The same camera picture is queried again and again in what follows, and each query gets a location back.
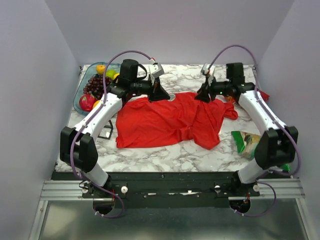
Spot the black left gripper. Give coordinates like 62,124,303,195
130,74,170,103

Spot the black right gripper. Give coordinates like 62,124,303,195
193,75,232,104

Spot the white round brooch badge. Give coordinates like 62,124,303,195
168,94,176,102

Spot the red t-shirt garment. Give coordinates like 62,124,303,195
116,92,238,150

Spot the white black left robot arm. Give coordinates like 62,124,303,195
59,58,170,198

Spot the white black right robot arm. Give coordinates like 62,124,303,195
195,62,298,196

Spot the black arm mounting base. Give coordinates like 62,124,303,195
51,172,260,213

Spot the yellow orange fruit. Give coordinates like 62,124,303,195
113,73,120,80

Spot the green lime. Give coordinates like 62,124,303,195
105,69,117,79

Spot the red cookie snack bag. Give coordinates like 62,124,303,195
224,90,270,105

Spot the yellow mango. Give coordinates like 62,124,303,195
92,100,100,109

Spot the orange tangerine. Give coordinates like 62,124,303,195
95,64,106,76

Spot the green chips snack bag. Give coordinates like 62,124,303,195
230,130,291,172

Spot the dark purple grape bunch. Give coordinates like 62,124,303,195
83,74,112,100

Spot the clear teal fruit tray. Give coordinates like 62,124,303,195
73,62,107,116

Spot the red dragon fruit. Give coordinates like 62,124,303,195
79,93,97,112

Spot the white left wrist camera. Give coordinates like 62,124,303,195
148,58,165,79

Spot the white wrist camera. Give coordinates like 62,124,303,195
148,58,165,79
200,63,216,86

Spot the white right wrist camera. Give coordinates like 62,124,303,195
200,63,216,86

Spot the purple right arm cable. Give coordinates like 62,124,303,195
206,44,302,217

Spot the black square frame stand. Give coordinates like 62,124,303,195
98,120,114,140

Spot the aluminium rail frame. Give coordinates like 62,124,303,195
29,178,318,240

